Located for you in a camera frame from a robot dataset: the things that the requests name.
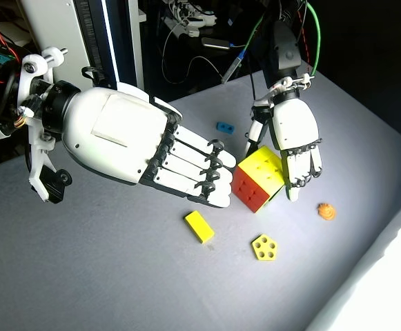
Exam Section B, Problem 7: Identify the spare white robot hand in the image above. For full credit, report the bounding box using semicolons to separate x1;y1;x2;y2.
164;0;218;38

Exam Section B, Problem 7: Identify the yellow pentagon block with holes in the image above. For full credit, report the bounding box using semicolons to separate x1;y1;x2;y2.
251;234;278;262

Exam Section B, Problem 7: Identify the thin green cable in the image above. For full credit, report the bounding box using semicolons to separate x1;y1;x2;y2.
233;13;266;49

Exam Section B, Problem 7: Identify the blue rectangular two-hole block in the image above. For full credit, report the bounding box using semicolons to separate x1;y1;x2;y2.
215;121;236;134

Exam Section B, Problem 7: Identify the Rubik's cube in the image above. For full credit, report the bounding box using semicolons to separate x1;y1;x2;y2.
232;145;286;214

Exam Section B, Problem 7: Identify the thin white cable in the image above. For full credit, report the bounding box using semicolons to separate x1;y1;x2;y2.
161;20;228;86

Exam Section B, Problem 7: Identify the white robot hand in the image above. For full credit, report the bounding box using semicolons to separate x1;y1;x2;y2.
244;97;324;203
61;82;237;208

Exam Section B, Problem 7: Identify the orange swirl toy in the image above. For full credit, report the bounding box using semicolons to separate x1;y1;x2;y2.
317;202;338;221

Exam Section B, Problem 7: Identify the yellow rectangular block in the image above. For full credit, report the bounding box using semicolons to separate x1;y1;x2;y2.
184;210;216;244

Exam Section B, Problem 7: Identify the white cable coupler stick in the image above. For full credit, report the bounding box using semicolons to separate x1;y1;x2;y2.
219;50;248;84

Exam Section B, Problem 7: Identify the white column with black strip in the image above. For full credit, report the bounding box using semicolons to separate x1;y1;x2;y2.
19;0;146;96

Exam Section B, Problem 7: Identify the grey table cloth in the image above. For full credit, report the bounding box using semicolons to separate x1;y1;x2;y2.
0;67;401;331

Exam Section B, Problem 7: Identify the flat grey device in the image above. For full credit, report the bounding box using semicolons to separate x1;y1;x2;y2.
201;37;231;50

